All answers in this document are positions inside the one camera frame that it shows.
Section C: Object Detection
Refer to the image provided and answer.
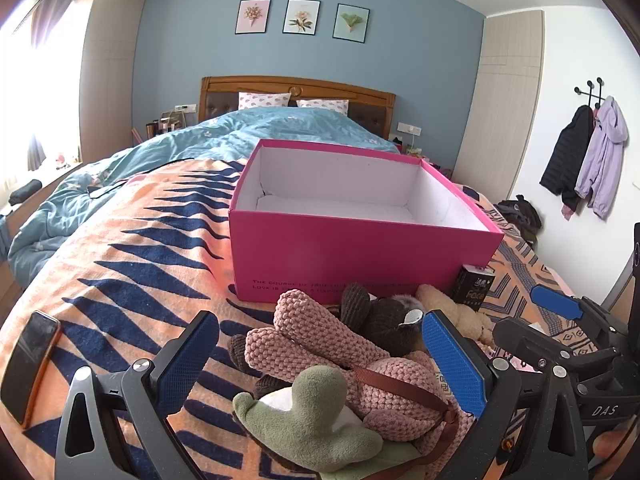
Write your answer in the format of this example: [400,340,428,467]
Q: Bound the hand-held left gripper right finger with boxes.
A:
[421,309,590,480]

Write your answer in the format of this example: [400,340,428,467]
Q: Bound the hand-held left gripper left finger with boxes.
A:
[54,310,221,480]

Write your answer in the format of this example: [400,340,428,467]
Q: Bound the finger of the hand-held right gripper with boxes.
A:
[492,317,621,377]
[531,284,631,350]

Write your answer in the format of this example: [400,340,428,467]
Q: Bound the cream plush bear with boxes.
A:
[417,284,493,346]

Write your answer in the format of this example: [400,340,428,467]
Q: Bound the black tissue pack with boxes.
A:
[451,264,497,306]

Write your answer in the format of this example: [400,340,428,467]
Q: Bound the brown plush bear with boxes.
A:
[340,282,426,356]

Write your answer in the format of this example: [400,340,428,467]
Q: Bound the pink knitted plush toy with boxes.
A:
[227,289,476,461]

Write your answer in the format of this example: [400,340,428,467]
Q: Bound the green cactus plush toy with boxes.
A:
[232,365,426,480]

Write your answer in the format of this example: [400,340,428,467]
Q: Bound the pink cardboard box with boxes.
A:
[228,139,505,306]

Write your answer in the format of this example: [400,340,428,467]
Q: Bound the person's right hand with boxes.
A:
[592,431,638,462]

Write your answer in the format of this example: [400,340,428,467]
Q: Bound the black backpack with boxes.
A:
[492,195,543,248]

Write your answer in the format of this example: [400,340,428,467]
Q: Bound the orange patterned blanket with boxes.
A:
[0,157,601,480]

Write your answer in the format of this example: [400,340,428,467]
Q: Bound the black jacket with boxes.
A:
[540,105,597,211]

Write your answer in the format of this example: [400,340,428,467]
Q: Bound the purple jacket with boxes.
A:
[575,96,629,221]

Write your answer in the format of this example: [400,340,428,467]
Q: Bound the smartphone with orange case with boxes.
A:
[0,311,62,428]

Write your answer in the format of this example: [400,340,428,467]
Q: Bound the beige wardrobe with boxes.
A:
[472,10,545,201]
[80,0,148,161]

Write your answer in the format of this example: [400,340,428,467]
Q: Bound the wooden nightstand with clutter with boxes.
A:
[390,135,426,157]

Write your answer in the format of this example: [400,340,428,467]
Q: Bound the dark cloth bundle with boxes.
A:
[10,179,43,206]

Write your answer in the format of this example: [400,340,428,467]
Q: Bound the group of cosmetic bottles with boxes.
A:
[144,110,187,137]

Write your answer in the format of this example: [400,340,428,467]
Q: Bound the blue floral duvet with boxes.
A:
[7,108,401,273]

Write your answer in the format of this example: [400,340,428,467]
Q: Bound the wooden bed headboard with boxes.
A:
[200,76,397,141]

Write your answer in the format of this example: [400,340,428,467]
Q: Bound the white patterned pillow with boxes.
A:
[238,92,291,110]
[296,99,349,117]

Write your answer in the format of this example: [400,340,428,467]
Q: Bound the green leaf framed picture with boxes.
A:
[333,3,371,41]

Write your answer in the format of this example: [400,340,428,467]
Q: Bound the pink flower framed picture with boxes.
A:
[235,0,272,35]

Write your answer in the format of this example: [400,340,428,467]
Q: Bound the purple curtain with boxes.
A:
[27,0,76,171]

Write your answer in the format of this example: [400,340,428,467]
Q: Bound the black wall coat rack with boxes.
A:
[574,78,606,107]

